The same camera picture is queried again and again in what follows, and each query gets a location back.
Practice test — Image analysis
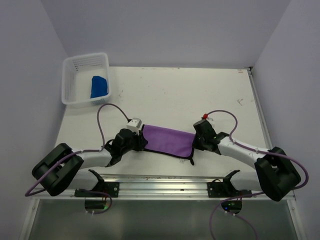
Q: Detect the blue towel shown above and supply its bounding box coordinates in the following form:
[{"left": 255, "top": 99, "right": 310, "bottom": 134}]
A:
[{"left": 90, "top": 76, "right": 109, "bottom": 99}]

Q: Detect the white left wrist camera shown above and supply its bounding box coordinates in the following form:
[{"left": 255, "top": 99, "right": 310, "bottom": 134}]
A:
[{"left": 126, "top": 117, "right": 143, "bottom": 135}]

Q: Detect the purple towel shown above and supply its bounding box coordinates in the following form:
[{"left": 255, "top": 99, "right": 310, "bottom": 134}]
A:
[{"left": 141, "top": 124, "right": 195, "bottom": 166}]

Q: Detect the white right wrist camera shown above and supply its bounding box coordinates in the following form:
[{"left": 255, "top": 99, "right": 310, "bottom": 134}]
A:
[{"left": 201, "top": 113, "right": 214, "bottom": 123}]

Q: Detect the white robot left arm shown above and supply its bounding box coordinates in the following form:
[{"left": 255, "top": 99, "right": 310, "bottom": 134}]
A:
[{"left": 31, "top": 128, "right": 148, "bottom": 197}]

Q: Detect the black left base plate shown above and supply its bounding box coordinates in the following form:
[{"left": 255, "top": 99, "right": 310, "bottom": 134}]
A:
[{"left": 74, "top": 181, "right": 120, "bottom": 198}]

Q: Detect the aluminium mounting rail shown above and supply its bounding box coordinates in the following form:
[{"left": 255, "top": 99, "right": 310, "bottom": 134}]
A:
[{"left": 32, "top": 174, "right": 296, "bottom": 201}]

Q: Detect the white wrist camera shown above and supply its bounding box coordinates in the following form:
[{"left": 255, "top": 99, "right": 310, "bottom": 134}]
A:
[
  {"left": 201, "top": 113, "right": 214, "bottom": 123},
  {"left": 126, "top": 117, "right": 143, "bottom": 135}
]

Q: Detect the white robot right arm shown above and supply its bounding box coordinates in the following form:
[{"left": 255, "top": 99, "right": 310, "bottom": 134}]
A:
[{"left": 192, "top": 119, "right": 301, "bottom": 202}]

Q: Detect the white plastic basket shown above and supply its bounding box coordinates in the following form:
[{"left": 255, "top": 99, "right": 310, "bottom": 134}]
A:
[{"left": 61, "top": 52, "right": 112, "bottom": 108}]

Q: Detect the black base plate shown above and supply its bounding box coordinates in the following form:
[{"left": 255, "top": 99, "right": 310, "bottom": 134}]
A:
[
  {"left": 74, "top": 181, "right": 120, "bottom": 198},
  {"left": 206, "top": 179, "right": 252, "bottom": 198}
]

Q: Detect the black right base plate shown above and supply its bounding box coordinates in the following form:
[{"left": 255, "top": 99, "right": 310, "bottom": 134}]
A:
[{"left": 206, "top": 179, "right": 252, "bottom": 198}]

